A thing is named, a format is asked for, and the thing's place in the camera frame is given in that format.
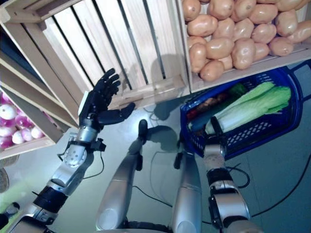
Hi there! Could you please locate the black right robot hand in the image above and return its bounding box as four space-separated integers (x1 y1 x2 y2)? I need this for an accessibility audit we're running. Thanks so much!
205 116 228 146

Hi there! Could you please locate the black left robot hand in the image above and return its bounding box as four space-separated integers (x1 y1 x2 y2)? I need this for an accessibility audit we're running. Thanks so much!
79 68 136 128

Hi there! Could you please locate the napa cabbage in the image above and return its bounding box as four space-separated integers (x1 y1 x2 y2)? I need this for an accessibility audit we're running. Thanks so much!
206 86 292 134
227 82 276 107

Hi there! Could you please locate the blue plastic shopping basket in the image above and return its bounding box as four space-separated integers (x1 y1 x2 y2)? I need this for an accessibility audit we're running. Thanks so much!
179 63 311 160

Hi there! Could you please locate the woven wicker basket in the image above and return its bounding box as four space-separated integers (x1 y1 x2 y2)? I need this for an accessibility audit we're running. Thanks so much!
0 167 10 194

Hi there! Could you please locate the brown potato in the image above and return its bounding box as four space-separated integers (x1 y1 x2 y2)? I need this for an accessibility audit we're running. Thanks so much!
196 93 228 110

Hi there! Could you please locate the green bell pepper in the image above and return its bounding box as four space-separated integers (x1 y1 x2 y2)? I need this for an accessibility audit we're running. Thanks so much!
229 83 248 97

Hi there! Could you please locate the tan potato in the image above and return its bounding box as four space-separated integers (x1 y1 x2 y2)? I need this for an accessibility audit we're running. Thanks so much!
288 20 311 44
189 43 207 73
268 36 294 56
251 23 277 44
249 3 278 24
187 36 207 49
254 42 270 61
276 0 304 12
218 55 233 71
230 38 256 70
182 0 202 22
199 60 225 82
187 14 219 37
206 37 235 60
232 18 255 41
233 0 257 19
207 0 235 20
212 17 235 39
274 9 298 37

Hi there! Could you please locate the wooden slat crate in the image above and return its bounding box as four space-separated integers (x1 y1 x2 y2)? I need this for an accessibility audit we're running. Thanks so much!
0 0 191 109
0 84 57 161
178 0 311 94

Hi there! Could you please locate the silver right robot leg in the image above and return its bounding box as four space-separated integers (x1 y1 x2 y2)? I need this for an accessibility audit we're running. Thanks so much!
171 139 203 233

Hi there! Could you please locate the wooden display shelf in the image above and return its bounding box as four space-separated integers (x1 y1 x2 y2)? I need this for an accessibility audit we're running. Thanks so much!
0 31 81 146

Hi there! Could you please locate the grey robot torso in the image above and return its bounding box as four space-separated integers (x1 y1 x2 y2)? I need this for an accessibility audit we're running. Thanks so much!
97 219 175 233

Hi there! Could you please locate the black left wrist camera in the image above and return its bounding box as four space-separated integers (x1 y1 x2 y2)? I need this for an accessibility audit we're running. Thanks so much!
90 137 107 152

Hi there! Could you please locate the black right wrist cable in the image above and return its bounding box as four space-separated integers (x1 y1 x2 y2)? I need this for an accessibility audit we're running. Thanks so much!
225 165 251 189

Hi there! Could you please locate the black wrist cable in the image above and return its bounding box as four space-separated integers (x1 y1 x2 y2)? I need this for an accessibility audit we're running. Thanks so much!
225 165 251 189
84 151 105 180

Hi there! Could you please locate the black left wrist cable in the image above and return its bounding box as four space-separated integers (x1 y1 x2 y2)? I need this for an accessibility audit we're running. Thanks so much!
84 151 105 180

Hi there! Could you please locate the thin black floor cable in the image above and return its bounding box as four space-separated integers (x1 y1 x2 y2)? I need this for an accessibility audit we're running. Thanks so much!
132 150 175 207

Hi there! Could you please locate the thick black floor cable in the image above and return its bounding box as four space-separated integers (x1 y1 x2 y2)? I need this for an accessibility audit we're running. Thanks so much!
201 155 311 224

